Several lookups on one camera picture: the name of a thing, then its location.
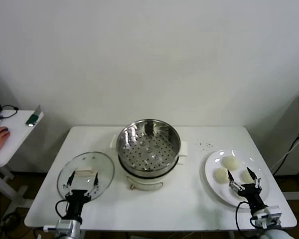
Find white table base frame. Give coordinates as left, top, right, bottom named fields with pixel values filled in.
left=281, top=178, right=299, bottom=201

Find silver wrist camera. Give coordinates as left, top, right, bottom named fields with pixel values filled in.
left=55, top=219, right=77, bottom=231
left=260, top=205, right=282, bottom=226

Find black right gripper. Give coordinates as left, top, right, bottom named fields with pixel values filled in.
left=226, top=167, right=268, bottom=212

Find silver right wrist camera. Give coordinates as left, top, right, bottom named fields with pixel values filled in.
left=260, top=205, right=282, bottom=226

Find white round plate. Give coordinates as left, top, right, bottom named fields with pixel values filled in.
left=204, top=149, right=271, bottom=209

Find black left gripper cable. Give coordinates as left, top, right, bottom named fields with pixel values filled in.
left=55, top=200, right=71, bottom=220

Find green and white box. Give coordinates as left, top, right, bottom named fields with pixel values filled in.
left=25, top=104, right=44, bottom=127

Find black laptop cable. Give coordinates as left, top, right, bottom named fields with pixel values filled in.
left=0, top=104, right=19, bottom=119

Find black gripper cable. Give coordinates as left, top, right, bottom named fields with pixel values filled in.
left=55, top=200, right=71, bottom=220
left=235, top=201, right=255, bottom=234

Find stainless steel steamer basket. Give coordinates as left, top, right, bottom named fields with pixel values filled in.
left=110, top=119, right=189, bottom=173

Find white steamed baozi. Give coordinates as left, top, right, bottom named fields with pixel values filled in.
left=222, top=156, right=240, bottom=172
left=214, top=168, right=230, bottom=184
left=240, top=170, right=253, bottom=183

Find white wall cable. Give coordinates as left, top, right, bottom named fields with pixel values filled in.
left=270, top=146, right=294, bottom=172

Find round glass pot lid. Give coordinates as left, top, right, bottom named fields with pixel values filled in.
left=57, top=151, right=115, bottom=201

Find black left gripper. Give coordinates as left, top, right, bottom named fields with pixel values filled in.
left=62, top=171, right=100, bottom=220

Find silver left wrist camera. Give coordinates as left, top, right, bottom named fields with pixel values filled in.
left=55, top=219, right=77, bottom=231

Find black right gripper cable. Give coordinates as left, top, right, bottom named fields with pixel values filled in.
left=235, top=201, right=255, bottom=234

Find white side table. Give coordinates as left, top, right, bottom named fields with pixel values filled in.
left=0, top=109, right=44, bottom=207

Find black floor cables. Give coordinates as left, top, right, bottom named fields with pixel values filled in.
left=0, top=210, right=30, bottom=239

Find scattered dark crumbs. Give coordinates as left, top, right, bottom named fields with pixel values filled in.
left=194, top=141, right=214, bottom=151

